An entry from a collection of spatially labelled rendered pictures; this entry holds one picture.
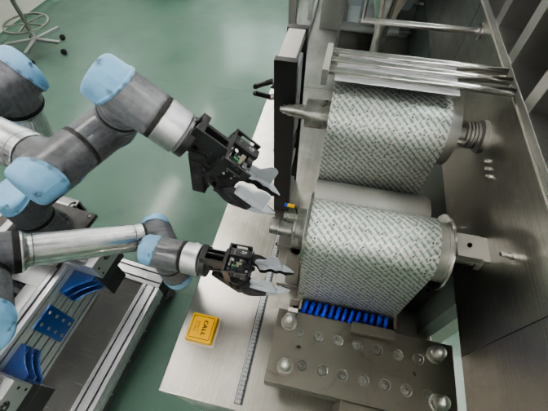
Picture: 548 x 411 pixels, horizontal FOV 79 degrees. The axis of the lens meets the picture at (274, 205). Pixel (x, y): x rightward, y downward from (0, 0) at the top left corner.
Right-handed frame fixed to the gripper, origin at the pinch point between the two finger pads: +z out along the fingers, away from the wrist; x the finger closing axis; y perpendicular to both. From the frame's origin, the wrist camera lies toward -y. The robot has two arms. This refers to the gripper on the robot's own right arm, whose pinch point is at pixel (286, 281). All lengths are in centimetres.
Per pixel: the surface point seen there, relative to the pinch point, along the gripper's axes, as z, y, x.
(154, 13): -220, -109, 336
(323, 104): 1.3, 27.6, 30.0
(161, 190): -104, -109, 93
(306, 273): 4.2, 7.9, -0.6
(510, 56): 36, 37, 41
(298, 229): 1.3, 18.7, 3.1
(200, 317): -21.4, -16.6, -8.0
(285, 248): -1.6, 3.6, 6.7
